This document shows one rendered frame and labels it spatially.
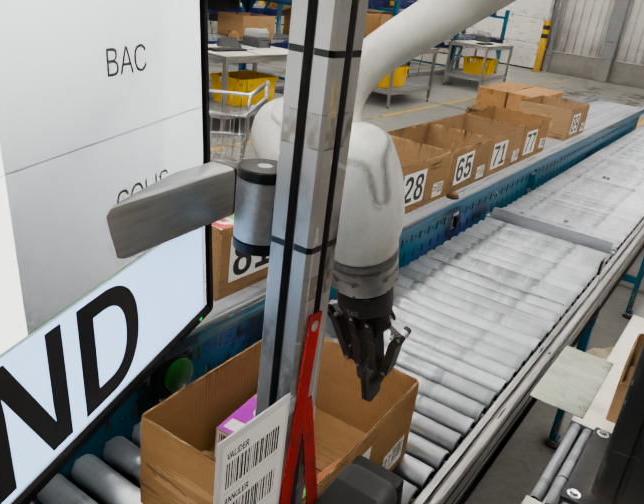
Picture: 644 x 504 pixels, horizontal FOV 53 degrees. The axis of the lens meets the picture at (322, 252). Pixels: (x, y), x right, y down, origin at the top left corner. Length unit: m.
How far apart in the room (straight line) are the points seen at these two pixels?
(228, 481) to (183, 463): 0.49
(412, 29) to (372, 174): 0.20
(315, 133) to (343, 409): 0.90
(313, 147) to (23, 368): 0.23
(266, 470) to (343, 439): 0.72
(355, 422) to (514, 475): 1.31
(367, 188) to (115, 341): 0.33
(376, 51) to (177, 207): 0.41
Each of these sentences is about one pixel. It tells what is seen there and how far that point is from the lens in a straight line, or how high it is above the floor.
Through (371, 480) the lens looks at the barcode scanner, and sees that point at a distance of 0.70.
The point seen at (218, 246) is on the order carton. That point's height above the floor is 1.01.
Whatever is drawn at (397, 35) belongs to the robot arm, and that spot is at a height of 1.50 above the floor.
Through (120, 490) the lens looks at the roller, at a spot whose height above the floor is 0.75.
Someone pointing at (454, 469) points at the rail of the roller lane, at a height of 0.73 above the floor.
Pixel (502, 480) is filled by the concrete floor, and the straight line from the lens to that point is 2.50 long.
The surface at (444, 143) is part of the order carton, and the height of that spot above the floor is 0.98.
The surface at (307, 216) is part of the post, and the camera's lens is 0.47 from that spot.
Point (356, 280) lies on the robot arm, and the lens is 0.77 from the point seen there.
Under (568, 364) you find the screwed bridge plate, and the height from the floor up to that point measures 0.75.
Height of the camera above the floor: 1.56
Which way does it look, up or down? 23 degrees down
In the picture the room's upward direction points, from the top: 7 degrees clockwise
